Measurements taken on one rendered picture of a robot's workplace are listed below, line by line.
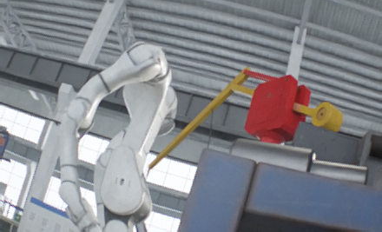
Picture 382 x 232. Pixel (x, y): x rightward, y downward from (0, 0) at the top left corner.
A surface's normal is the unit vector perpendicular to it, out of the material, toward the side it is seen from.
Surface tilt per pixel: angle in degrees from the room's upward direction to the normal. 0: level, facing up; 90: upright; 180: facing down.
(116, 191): 91
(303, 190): 90
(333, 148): 90
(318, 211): 90
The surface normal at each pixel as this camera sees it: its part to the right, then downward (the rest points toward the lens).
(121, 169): -0.01, -0.44
